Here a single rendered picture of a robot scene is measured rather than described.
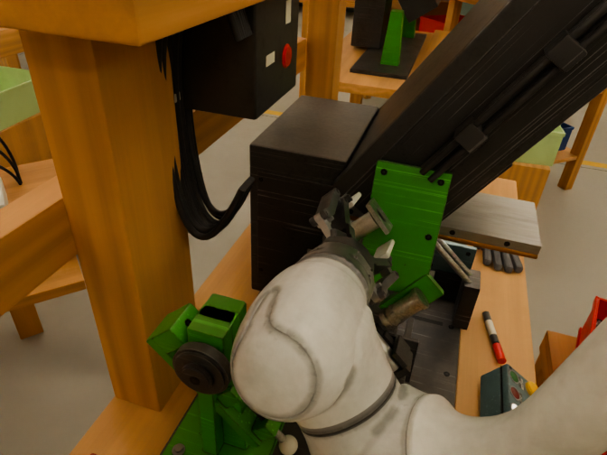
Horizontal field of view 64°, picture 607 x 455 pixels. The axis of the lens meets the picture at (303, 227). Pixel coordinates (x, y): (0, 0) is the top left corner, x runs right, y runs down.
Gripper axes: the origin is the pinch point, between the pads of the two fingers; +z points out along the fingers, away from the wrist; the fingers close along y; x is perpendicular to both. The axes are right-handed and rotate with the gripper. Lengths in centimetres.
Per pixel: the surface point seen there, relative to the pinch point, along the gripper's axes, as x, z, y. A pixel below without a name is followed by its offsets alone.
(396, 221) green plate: -3.2, 4.2, -2.6
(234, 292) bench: 39.4, 18.5, 0.6
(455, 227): -8.2, 16.4, -11.2
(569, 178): -46, 303, -93
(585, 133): -68, 296, -70
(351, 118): -1.5, 28.6, 16.1
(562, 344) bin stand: -9, 39, -52
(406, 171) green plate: -8.9, 4.2, 3.3
